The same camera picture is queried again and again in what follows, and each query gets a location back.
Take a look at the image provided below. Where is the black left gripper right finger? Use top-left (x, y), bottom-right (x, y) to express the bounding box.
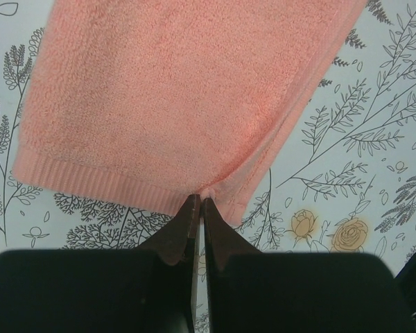
top-left (202, 198), bottom-right (415, 332)

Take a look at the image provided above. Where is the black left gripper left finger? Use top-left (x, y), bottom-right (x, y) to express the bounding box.
top-left (0, 195), bottom-right (201, 332)

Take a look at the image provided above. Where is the pink panda towel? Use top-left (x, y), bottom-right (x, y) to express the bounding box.
top-left (12, 1), bottom-right (365, 225)

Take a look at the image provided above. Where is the floral patterned table mat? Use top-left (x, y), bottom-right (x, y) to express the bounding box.
top-left (0, 1), bottom-right (416, 332)

